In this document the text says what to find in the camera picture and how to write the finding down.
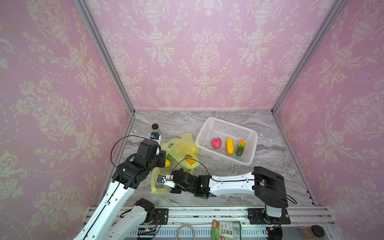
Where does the yellow lemon toy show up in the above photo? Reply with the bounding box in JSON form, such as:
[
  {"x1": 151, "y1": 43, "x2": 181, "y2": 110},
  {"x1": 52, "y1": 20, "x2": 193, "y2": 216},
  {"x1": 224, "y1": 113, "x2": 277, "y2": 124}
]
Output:
[{"x1": 165, "y1": 159, "x2": 171, "y2": 168}]

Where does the yellow-green plastic bag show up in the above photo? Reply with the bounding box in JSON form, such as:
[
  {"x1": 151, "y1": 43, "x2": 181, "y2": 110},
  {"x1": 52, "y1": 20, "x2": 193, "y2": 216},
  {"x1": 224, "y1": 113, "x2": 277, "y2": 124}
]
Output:
[{"x1": 151, "y1": 133, "x2": 200, "y2": 195}]

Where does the orange yellow mango toy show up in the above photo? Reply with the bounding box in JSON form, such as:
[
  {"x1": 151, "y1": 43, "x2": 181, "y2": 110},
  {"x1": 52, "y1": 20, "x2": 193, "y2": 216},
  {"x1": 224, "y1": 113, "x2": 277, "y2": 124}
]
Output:
[{"x1": 185, "y1": 155, "x2": 196, "y2": 166}]

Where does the pink dragon fruit toy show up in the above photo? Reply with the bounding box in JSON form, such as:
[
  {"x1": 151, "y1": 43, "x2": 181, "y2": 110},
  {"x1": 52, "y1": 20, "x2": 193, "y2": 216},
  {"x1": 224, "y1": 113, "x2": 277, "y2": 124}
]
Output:
[{"x1": 211, "y1": 138, "x2": 222, "y2": 149}]

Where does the yellow banana toy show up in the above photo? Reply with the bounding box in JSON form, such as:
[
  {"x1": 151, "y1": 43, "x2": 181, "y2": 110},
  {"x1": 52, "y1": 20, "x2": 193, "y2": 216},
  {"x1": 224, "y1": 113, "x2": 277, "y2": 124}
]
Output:
[{"x1": 226, "y1": 138, "x2": 234, "y2": 155}]

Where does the white plastic basket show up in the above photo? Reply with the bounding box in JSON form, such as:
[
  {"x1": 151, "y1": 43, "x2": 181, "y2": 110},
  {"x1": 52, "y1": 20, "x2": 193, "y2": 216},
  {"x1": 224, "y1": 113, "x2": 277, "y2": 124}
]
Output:
[{"x1": 196, "y1": 117, "x2": 258, "y2": 166}]

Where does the yellow green corn toy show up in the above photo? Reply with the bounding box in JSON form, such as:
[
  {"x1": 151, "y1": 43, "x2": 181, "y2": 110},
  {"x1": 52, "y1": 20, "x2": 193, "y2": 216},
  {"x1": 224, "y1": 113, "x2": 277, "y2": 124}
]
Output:
[{"x1": 236, "y1": 140, "x2": 246, "y2": 157}]

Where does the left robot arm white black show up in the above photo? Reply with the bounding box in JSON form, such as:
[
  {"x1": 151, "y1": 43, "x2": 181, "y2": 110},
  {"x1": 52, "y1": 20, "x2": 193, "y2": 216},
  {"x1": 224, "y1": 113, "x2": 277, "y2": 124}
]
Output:
[{"x1": 75, "y1": 133, "x2": 166, "y2": 240}]

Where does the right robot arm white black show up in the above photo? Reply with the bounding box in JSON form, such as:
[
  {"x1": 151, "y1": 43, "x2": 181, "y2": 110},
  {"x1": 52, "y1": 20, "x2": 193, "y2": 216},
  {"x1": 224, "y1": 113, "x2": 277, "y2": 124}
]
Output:
[{"x1": 158, "y1": 167, "x2": 297, "y2": 225}]

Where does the small bottle black cap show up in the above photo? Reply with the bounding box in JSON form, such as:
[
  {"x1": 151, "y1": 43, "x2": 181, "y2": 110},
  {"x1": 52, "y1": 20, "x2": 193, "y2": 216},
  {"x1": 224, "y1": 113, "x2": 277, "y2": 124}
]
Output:
[{"x1": 152, "y1": 124, "x2": 162, "y2": 135}]

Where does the green snack packet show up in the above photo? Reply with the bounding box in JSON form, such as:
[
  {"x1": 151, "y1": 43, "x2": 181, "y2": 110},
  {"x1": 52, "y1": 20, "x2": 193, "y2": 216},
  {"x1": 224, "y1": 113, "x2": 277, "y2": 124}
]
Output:
[{"x1": 211, "y1": 220, "x2": 241, "y2": 240}]

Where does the small circuit board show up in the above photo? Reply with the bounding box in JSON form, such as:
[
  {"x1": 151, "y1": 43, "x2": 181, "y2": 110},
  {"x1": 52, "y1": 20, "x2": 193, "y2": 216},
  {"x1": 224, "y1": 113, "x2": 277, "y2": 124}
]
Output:
[{"x1": 137, "y1": 228, "x2": 158, "y2": 236}]

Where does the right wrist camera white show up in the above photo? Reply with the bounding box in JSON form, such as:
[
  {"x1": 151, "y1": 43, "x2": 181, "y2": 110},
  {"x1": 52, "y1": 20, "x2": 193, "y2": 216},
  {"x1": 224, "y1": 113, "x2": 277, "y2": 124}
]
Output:
[{"x1": 156, "y1": 175, "x2": 176, "y2": 188}]

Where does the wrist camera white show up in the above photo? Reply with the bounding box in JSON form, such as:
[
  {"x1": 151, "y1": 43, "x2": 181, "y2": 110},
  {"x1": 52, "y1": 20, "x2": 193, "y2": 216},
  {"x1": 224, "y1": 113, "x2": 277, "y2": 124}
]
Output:
[
  {"x1": 156, "y1": 175, "x2": 176, "y2": 188},
  {"x1": 151, "y1": 129, "x2": 162, "y2": 156}
]

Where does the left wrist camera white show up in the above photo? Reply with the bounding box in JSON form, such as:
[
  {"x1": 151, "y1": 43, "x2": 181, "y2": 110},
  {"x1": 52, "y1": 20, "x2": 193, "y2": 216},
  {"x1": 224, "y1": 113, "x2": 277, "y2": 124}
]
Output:
[{"x1": 151, "y1": 129, "x2": 162, "y2": 156}]

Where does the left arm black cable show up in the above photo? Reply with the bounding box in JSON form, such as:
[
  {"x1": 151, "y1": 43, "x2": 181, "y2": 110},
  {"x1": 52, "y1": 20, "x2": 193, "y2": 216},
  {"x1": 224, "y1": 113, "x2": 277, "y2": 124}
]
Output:
[{"x1": 110, "y1": 134, "x2": 151, "y2": 169}]

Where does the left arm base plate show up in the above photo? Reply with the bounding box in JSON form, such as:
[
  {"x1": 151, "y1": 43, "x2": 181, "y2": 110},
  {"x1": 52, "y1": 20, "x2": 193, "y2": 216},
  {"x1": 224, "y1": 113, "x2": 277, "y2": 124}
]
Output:
[{"x1": 144, "y1": 208, "x2": 169, "y2": 226}]

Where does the grey cable loop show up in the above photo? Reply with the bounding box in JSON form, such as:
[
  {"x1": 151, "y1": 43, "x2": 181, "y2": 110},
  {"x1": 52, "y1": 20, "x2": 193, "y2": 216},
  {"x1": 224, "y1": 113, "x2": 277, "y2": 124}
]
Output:
[{"x1": 175, "y1": 223, "x2": 196, "y2": 240}]

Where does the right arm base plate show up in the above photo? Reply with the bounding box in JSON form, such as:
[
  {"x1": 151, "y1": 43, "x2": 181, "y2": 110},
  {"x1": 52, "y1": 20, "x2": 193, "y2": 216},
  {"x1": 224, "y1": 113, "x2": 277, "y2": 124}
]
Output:
[{"x1": 247, "y1": 208, "x2": 291, "y2": 225}]

